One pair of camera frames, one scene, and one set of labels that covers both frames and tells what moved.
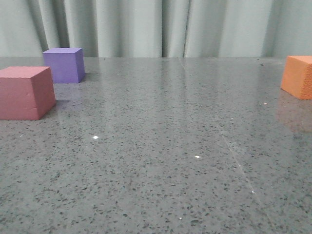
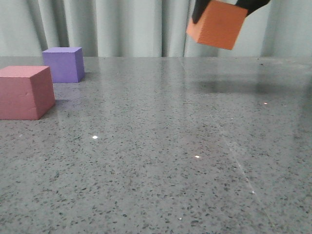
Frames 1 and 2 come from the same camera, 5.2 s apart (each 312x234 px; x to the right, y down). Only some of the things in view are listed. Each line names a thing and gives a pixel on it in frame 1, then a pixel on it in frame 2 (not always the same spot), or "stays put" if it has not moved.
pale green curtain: (157, 28) stays put
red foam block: (27, 93) stays put
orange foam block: (297, 76) → (218, 25)
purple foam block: (67, 65) stays put
